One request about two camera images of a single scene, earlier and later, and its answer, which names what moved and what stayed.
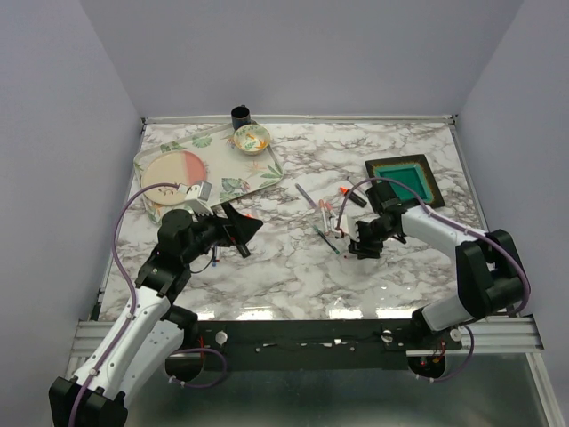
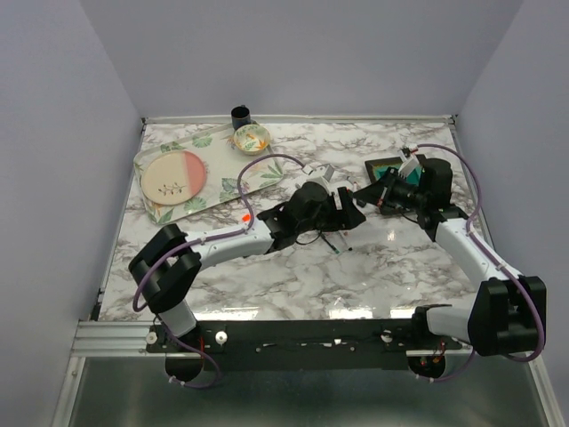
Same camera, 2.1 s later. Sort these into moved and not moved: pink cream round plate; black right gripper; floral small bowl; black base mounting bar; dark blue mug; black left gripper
Moved: black right gripper; black left gripper
Not moved: dark blue mug; black base mounting bar; floral small bowl; pink cream round plate
